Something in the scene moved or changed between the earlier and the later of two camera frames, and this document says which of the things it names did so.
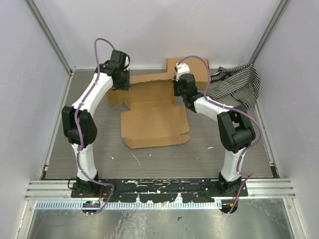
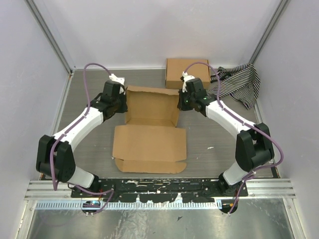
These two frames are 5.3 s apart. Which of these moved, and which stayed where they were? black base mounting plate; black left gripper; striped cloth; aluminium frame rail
Moved: black left gripper
Stayed: striped cloth; black base mounting plate; aluminium frame rail
